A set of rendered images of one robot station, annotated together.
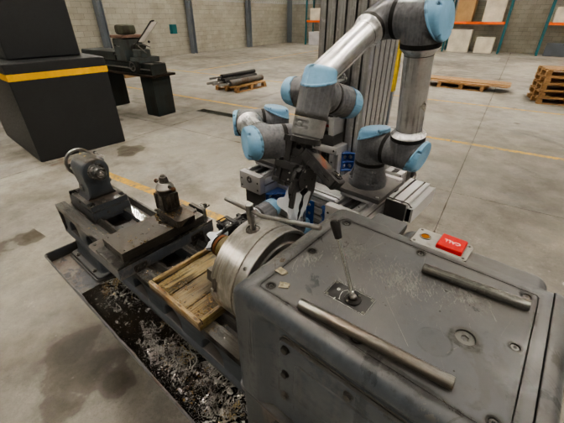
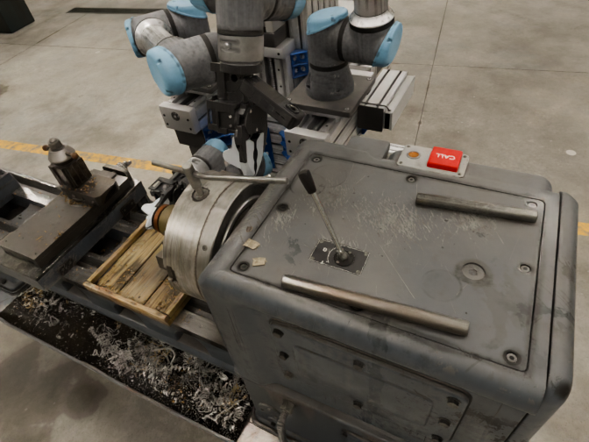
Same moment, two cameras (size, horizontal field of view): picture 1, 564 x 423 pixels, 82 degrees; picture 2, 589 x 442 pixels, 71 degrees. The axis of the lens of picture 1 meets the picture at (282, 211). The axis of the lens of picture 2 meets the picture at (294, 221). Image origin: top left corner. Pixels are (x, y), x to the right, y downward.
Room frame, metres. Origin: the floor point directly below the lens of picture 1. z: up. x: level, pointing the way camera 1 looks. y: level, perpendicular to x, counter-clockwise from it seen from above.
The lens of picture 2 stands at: (0.05, -0.01, 1.80)
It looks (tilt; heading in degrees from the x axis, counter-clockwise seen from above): 45 degrees down; 352
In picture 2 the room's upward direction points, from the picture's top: 8 degrees counter-clockwise
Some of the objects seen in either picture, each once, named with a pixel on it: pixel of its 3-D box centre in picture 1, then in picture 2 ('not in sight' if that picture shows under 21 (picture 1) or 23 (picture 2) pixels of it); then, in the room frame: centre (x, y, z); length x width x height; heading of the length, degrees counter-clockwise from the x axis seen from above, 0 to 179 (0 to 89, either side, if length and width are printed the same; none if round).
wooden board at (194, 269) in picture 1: (212, 277); (165, 257); (0.93, 0.27, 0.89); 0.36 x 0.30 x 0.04; 140
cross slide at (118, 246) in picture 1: (159, 227); (73, 209); (1.19, 0.54, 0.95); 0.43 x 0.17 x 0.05; 140
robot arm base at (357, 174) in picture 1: (368, 170); (329, 74); (1.20, -0.35, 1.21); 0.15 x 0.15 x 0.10
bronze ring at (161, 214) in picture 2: (228, 249); (175, 222); (0.86, 0.18, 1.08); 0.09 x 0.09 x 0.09; 50
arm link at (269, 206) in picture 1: (266, 211); (209, 157); (1.11, 0.06, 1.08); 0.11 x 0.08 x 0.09; 140
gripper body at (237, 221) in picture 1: (235, 227); (175, 188); (0.99, 0.17, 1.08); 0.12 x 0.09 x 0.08; 140
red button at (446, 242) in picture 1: (451, 245); (444, 160); (0.65, -0.42, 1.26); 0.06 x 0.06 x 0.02; 50
